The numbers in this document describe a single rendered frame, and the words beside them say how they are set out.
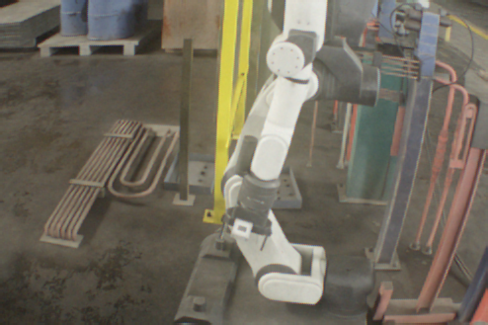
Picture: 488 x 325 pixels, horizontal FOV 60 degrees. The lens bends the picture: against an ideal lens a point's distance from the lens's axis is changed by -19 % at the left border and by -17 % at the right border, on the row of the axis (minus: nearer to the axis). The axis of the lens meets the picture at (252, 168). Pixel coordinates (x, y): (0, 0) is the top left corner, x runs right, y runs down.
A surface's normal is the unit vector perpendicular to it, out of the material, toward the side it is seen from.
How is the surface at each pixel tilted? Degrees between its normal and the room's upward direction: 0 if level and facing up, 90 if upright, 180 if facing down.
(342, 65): 90
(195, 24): 90
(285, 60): 90
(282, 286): 90
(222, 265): 0
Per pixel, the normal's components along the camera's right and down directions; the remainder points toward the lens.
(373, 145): -0.06, 0.47
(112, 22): 0.33, 0.46
